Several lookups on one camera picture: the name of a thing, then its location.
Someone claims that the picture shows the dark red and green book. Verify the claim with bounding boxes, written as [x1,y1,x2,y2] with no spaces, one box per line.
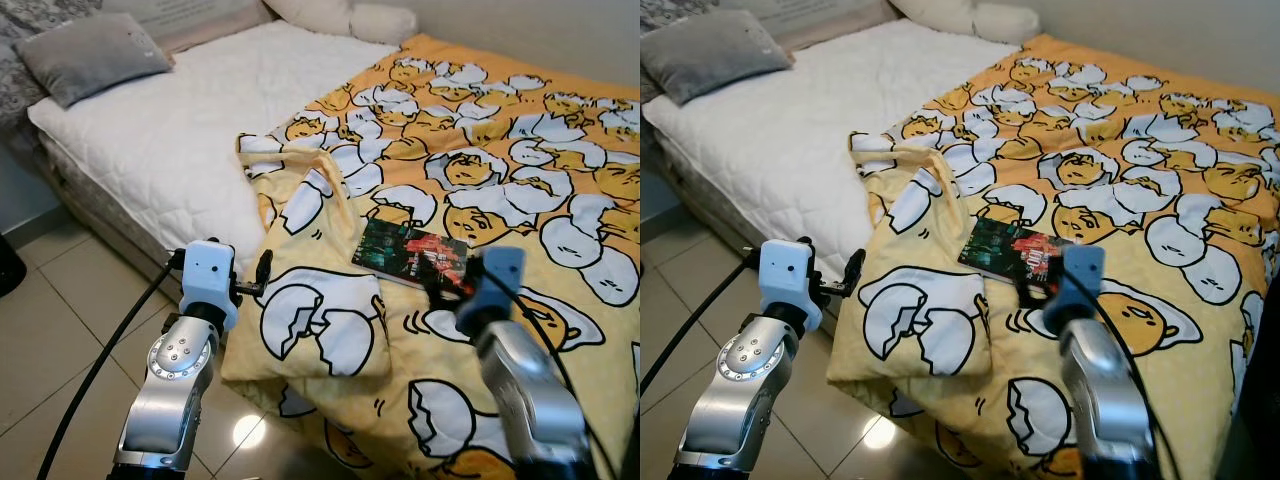
[958,217,1067,293]
[352,217,472,293]

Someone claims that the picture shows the orange cartoon egg blanket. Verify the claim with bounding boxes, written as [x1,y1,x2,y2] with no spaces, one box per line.
[828,33,1280,480]
[220,33,641,480]

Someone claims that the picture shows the grey rectangular pillow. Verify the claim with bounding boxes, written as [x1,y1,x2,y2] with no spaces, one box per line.
[640,10,797,107]
[15,12,177,110]

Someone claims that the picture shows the white quilted mattress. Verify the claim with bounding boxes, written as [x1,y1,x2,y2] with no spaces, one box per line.
[645,18,1023,288]
[28,20,403,258]

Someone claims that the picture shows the black object on floor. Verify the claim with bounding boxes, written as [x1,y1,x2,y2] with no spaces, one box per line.
[0,234,27,298]

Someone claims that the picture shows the dark furniture edge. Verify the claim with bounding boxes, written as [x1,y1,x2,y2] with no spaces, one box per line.
[1234,288,1280,480]

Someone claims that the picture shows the large cream bolster cushion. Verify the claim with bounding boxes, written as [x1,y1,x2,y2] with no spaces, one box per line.
[262,0,358,37]
[888,0,988,37]

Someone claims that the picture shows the small cream bolster cushion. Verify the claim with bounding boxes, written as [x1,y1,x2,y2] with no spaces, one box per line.
[975,3,1042,47]
[348,3,420,47]

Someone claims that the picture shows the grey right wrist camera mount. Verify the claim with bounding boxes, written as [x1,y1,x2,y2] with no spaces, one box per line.
[455,247,527,338]
[1042,245,1107,338]

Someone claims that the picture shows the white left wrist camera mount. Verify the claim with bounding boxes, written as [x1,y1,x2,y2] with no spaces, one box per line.
[757,238,824,332]
[183,240,240,332]

